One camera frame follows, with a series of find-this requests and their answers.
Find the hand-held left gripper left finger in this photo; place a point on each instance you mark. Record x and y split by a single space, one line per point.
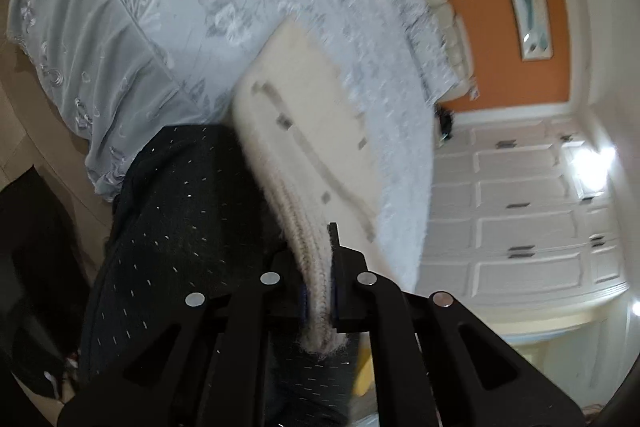
301 302

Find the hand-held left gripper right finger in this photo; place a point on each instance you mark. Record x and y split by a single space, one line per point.
336 302

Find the cream knit sweater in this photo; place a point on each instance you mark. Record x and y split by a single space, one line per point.
300 117

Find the yellow object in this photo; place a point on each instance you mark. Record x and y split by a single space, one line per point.
364 372

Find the black dotted garment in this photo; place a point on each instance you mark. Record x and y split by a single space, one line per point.
190 207

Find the small black object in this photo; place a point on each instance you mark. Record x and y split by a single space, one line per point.
444 122

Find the white panelled wardrobe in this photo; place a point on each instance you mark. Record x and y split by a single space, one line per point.
525 207

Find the patterned grey pillow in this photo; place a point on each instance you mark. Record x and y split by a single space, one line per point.
407 2

